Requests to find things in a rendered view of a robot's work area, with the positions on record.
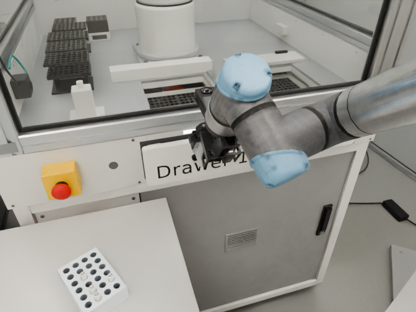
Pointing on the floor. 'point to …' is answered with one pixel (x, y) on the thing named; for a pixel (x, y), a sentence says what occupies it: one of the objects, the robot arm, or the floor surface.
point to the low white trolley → (13, 292)
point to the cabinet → (242, 226)
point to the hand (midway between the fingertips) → (205, 148)
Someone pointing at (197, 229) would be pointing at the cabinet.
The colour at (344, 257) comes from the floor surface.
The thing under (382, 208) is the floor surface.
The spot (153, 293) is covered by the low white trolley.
